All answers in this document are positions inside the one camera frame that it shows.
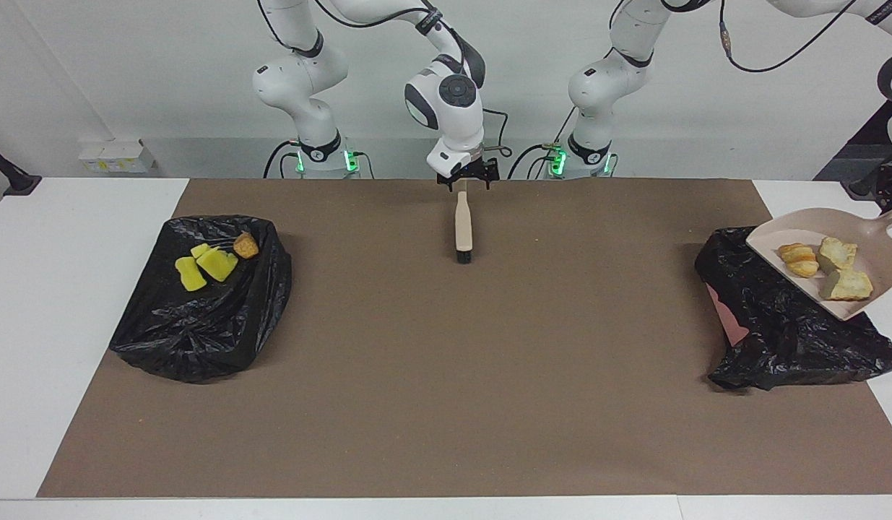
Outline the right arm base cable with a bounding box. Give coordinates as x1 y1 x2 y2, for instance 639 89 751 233
264 139 302 180

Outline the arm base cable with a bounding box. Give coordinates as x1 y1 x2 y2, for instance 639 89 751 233
264 139 302 180
507 108 578 180

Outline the beige plastic dustpan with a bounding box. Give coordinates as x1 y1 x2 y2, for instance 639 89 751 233
747 201 892 321

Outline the pink bin with black bag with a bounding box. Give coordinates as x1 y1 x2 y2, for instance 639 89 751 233
695 226 892 391

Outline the right arm gripper cable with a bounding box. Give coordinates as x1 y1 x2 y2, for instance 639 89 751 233
256 0 513 157

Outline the pale beige sponge chunk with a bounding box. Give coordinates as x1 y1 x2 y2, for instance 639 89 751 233
777 243 820 279
816 237 859 274
821 269 875 302

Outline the dark blue panel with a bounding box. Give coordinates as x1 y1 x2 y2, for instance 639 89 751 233
813 101 892 181

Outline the left arm gripper cable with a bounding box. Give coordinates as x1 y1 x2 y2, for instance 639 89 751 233
719 0 859 74

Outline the brown table mat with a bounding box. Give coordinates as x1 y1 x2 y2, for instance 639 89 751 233
36 178 892 499

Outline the beige hand brush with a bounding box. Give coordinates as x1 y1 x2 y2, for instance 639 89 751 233
454 189 476 264

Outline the notched yellow sponge piece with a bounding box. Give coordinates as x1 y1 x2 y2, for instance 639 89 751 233
197 248 239 282

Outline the white wall socket box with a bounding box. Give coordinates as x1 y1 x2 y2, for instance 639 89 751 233
78 139 156 174

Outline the arm gripper cable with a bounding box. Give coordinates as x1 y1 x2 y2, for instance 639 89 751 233
256 0 513 157
719 0 859 74

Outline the left arm base cable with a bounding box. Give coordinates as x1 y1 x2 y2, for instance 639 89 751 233
507 108 578 180

